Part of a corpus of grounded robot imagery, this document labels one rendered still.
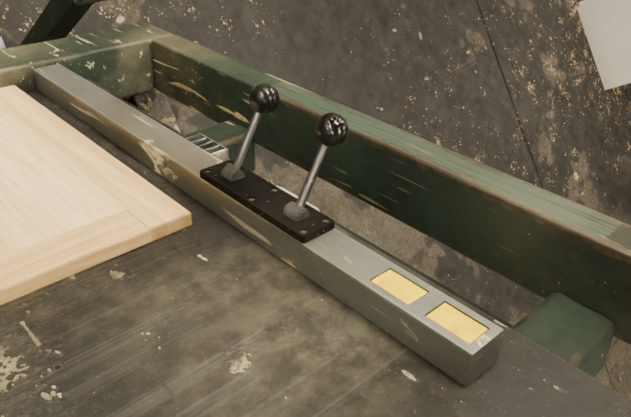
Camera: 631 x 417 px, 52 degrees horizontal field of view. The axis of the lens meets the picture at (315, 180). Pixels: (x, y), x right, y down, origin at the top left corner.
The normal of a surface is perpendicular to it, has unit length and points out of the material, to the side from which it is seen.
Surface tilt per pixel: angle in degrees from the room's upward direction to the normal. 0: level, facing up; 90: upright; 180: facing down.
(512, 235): 90
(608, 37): 90
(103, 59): 33
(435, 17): 0
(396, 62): 0
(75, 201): 57
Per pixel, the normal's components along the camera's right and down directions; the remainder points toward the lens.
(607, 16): -0.73, 0.33
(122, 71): 0.68, 0.37
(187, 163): 0.03, -0.88
